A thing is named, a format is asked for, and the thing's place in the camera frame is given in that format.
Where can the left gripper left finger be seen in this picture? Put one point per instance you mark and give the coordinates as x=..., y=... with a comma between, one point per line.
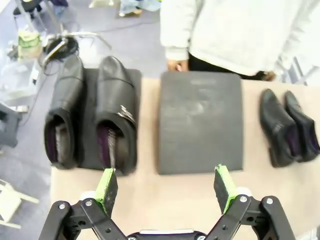
x=105, y=190

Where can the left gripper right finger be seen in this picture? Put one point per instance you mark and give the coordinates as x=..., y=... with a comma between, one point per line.
x=225, y=190

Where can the small black leather shoe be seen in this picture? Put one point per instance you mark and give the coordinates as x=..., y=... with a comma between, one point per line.
x=305, y=125
x=275, y=117

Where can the large black leather shoe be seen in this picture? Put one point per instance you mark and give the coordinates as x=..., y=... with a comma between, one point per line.
x=67, y=95
x=115, y=95

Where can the person's left forearm grey sleeve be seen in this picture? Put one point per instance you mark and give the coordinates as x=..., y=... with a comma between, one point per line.
x=272, y=55

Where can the person's right forearm grey sleeve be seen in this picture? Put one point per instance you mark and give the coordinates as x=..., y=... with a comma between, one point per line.
x=175, y=32

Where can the black shoe stand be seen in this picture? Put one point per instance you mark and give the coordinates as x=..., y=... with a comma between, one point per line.
x=89, y=112
x=200, y=125

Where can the person's left hand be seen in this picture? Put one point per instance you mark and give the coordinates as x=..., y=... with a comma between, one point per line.
x=268, y=76

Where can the person's right hand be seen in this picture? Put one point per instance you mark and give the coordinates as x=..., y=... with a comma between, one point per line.
x=177, y=64

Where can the white wooden stool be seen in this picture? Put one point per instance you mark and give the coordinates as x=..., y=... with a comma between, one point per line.
x=12, y=200

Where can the black stool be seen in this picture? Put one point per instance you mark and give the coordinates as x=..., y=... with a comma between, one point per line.
x=8, y=125

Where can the clear plastic storage bin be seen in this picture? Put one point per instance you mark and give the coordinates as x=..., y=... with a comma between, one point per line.
x=15, y=82

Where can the person in grey sweatshirt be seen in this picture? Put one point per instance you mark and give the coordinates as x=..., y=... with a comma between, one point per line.
x=237, y=30

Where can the green white snack bag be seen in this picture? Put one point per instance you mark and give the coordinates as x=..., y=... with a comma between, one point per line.
x=30, y=43

